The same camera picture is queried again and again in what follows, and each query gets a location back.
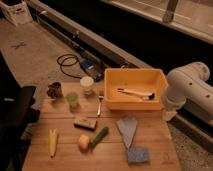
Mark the blue and black device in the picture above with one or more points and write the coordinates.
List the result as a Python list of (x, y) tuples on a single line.
[(91, 69)]

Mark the black chair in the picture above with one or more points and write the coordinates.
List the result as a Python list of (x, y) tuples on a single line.
[(15, 113)]

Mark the yellow corn toy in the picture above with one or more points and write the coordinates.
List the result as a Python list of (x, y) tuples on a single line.
[(53, 139)]

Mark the green cucumber toy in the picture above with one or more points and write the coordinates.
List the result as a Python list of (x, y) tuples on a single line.
[(104, 131)]

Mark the white paper cup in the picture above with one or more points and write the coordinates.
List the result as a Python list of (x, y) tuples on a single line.
[(86, 84)]

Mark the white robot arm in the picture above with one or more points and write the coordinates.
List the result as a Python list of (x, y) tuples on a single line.
[(188, 82)]

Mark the blue folded cloth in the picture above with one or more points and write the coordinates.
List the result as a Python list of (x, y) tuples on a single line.
[(127, 128)]

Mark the white cardboard box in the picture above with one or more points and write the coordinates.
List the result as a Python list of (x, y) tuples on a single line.
[(17, 14)]

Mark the white dish brush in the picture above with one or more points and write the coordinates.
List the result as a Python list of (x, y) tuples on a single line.
[(143, 95)]

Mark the metal fork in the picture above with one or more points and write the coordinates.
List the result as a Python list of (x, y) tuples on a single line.
[(101, 97)]

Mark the yellow plastic bin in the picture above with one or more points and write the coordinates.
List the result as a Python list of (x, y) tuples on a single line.
[(138, 79)]

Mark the blue sponge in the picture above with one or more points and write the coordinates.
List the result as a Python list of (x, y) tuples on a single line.
[(137, 155)]

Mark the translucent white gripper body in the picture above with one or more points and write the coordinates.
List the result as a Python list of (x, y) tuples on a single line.
[(168, 115)]

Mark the dark rectangular sponge block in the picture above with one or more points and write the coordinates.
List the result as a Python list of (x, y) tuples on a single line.
[(86, 123)]

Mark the green plastic cup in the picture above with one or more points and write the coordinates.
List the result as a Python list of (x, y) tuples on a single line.
[(72, 99)]

